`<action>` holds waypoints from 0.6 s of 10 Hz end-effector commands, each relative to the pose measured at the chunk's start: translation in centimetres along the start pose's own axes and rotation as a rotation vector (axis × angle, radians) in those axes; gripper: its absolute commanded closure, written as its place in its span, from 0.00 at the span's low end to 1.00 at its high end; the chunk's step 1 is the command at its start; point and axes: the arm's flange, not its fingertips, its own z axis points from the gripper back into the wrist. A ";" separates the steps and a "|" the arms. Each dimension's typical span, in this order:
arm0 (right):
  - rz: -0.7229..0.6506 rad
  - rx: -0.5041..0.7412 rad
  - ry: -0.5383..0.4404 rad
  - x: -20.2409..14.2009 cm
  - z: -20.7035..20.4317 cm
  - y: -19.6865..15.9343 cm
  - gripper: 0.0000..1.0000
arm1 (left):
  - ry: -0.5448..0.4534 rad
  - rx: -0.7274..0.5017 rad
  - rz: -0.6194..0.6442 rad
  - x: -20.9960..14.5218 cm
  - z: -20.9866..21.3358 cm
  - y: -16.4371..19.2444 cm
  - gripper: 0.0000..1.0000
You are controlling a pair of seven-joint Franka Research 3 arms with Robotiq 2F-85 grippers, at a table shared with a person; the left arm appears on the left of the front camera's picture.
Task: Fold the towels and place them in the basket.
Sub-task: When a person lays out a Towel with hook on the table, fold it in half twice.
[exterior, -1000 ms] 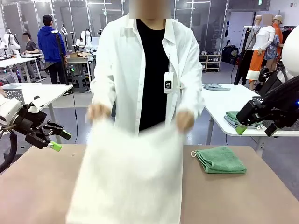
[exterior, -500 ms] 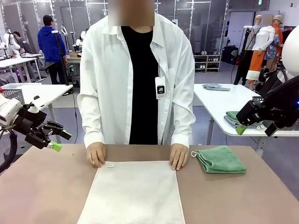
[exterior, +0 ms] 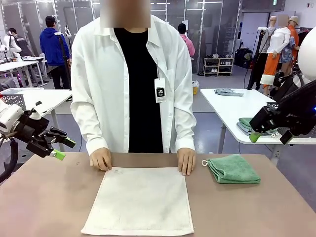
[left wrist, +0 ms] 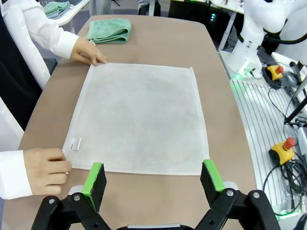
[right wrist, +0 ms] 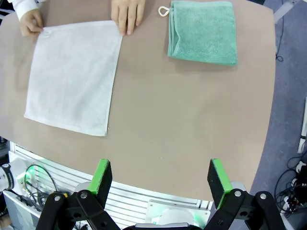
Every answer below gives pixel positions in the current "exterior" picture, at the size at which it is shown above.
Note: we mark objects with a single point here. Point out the mannequin with orange skirt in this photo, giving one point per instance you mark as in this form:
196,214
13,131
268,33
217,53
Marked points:
271,64

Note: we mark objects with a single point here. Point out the white background desk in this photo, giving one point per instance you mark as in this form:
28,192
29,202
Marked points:
14,64

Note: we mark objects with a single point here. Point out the white hanging name badge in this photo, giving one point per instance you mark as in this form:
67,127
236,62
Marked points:
160,91

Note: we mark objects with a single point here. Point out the mannequin in white blouse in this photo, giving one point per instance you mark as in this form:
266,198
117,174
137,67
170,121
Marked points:
281,39

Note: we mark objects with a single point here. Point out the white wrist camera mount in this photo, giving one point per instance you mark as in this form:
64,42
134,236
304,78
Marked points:
35,116

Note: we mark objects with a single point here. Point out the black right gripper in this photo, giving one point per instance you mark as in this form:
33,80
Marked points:
301,121

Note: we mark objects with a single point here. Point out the yellow bag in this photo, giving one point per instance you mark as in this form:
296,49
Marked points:
195,89

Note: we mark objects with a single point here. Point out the person in white shirt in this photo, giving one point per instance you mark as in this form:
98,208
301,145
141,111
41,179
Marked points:
138,86

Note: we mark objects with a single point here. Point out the wooden shoe rack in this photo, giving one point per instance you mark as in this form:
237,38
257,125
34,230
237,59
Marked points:
218,66

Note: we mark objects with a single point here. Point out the black stand with white head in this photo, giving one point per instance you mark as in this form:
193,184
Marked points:
64,56

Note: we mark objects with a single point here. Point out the person's left forearm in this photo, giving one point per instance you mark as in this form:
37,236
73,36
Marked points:
185,133

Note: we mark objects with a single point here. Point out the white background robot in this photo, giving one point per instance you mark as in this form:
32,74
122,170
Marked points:
17,51

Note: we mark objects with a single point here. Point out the person in black t-shirt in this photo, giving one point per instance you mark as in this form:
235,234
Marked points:
22,44

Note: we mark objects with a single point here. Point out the person's right hand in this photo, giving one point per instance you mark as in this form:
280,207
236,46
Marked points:
100,160

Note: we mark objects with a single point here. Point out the person in pink top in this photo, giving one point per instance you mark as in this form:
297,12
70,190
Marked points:
188,44

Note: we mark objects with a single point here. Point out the person's left hand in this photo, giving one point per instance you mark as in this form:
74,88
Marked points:
186,161

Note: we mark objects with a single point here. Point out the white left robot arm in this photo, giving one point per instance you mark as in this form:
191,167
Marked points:
10,118

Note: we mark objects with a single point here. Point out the white perforated basket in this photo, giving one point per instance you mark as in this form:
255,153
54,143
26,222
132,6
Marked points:
13,101

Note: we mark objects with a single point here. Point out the grey crumpled cloth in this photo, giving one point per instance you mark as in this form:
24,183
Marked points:
227,92

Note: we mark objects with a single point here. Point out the black tripod stand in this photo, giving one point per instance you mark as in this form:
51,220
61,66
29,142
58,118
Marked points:
256,64

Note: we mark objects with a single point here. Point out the white angular side table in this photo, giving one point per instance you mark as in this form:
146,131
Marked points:
49,98

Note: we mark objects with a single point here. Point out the small folded green towel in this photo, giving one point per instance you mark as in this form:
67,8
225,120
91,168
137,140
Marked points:
245,122

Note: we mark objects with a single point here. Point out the white rounded side table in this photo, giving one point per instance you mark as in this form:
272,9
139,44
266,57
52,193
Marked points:
232,108

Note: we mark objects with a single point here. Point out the person in blue hoodie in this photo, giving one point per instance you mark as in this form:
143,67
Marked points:
53,47

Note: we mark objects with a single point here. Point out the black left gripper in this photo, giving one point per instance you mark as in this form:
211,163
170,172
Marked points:
34,130

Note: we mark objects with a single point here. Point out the black luggage case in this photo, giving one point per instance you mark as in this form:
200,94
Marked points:
243,59

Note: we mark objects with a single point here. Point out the folded grey towel stack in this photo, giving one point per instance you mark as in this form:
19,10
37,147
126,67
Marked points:
243,130

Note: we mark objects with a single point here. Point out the mint green terry towel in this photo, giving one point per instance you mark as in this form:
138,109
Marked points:
232,170

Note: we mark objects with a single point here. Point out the mannequin with beige hat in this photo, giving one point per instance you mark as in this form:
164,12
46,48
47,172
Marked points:
293,32

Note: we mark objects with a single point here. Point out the white terry towel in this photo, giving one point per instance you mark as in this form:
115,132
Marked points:
138,202

